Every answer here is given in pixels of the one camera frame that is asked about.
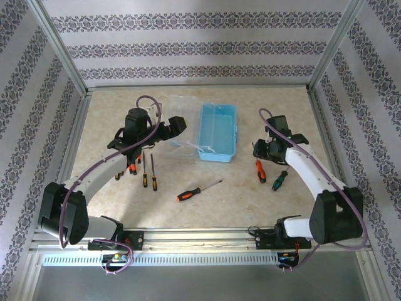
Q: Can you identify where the short screwdriver orange-black handle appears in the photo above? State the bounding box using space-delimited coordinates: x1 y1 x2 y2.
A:
251 141 268 185

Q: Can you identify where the screwdriver green-black handle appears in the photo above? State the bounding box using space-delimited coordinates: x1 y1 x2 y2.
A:
271 170 289 192

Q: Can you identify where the clear plastic tool box lid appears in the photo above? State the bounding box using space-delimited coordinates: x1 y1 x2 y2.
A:
162 93 201 157

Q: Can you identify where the blue plastic tool box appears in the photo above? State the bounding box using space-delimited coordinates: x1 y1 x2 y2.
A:
197 103 238 163

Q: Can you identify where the large screwdriver orange-black handle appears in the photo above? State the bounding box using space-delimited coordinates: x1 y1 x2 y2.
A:
176 178 224 204

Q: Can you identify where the small controller board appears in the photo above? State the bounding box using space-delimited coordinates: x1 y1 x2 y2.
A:
102 253 128 263
278 250 299 263

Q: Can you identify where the grey metal sheet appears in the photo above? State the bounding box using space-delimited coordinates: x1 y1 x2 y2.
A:
31 266 369 301

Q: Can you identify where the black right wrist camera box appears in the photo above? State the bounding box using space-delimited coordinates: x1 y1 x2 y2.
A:
252 139 270 160

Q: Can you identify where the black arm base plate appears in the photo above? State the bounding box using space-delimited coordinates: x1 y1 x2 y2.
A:
87 230 145 251
254 228 313 251

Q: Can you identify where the aluminium frame post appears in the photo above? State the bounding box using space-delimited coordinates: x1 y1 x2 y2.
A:
308 0 370 95
26 0 89 97

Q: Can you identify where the aluminium mounting rail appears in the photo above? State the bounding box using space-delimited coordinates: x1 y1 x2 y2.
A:
29 227 372 251

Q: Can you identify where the white slotted cable duct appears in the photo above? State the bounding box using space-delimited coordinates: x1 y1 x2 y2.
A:
41 252 281 267

